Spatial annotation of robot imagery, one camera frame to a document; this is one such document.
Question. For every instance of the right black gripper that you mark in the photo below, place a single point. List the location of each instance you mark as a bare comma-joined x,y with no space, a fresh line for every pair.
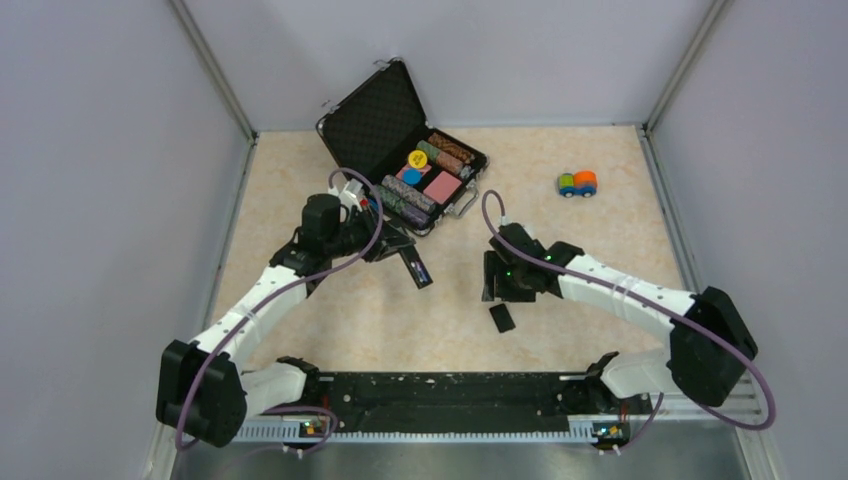
496,286

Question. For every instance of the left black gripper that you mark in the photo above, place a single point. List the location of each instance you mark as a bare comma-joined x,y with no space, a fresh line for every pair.
389,242

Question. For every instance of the black remote control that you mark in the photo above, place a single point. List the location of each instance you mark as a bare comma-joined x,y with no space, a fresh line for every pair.
409,255

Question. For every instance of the black remote battery cover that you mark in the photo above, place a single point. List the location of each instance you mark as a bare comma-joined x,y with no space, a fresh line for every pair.
502,318

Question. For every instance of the purple battery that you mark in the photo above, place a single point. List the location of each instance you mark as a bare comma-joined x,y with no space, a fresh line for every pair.
421,270

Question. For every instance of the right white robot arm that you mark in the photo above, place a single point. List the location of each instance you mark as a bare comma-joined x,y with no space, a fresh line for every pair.
705,344

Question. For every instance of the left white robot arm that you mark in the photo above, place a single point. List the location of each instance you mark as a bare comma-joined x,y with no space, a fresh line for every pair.
204,389

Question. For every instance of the blue round chip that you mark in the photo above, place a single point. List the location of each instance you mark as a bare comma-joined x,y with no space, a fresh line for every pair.
411,176

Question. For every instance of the pink card deck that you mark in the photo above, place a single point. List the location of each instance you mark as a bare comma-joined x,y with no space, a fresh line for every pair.
442,187

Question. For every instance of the yellow round chip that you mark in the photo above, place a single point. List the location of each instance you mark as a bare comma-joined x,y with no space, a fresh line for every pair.
417,159

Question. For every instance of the open black chip case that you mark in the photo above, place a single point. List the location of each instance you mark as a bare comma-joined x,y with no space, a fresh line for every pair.
374,128

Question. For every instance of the colourful toy car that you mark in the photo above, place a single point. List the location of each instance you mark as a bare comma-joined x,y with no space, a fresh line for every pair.
581,183

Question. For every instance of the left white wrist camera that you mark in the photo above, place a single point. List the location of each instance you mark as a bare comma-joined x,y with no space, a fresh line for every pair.
351,194

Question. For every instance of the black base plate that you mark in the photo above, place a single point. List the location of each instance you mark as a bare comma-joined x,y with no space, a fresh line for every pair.
465,402

